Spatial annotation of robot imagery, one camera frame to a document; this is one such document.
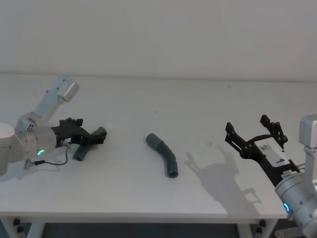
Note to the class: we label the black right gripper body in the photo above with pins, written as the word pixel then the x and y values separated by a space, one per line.
pixel 268 155

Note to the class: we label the white table frame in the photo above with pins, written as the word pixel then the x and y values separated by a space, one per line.
pixel 138 221

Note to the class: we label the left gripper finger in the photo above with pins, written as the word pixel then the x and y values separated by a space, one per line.
pixel 97 136
pixel 71 122

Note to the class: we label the short dark grey pipe piece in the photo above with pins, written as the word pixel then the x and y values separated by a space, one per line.
pixel 80 154

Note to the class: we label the curved dark grey pipe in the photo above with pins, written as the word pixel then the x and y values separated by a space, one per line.
pixel 168 155

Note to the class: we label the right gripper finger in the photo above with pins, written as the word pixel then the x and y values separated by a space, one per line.
pixel 275 130
pixel 235 137

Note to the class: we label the black round frame knob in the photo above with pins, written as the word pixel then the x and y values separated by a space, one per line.
pixel 19 228
pixel 16 221

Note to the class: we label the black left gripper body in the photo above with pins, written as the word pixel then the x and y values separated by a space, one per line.
pixel 68 135

